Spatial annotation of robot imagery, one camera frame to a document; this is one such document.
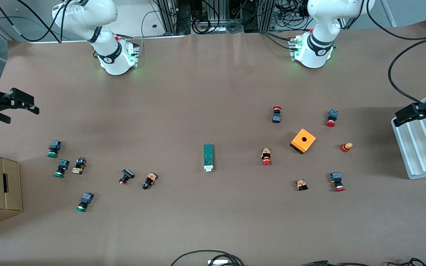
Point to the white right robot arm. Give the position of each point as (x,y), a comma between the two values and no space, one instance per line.
(105,48)

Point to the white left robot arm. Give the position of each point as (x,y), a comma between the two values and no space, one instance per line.
(316,51)

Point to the white ridged tray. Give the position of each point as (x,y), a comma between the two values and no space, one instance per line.
(420,155)

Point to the green push button blue block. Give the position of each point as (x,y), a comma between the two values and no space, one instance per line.
(62,167)
(54,147)
(85,200)

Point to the red orange button cap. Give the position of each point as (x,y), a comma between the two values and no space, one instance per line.
(345,147)

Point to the red push button blue block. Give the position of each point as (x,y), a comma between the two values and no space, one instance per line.
(335,178)
(332,115)

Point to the black square push button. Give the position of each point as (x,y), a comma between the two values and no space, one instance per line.
(127,174)

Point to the small orange contact block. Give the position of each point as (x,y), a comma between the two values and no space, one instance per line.
(301,184)

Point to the red emergency stop black block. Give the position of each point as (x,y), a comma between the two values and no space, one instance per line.
(276,117)

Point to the black orange push button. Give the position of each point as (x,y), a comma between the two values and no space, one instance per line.
(149,181)

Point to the red emergency stop orange block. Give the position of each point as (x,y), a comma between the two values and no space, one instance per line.
(266,155)

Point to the white plug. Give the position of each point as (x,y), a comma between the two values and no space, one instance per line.
(218,262)

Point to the grey frame bar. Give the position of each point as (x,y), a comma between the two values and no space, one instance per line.
(4,31)
(387,13)

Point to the orange button enclosure box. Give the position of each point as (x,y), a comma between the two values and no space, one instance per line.
(309,142)

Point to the aluminium profile post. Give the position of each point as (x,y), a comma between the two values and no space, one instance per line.
(170,16)
(266,14)

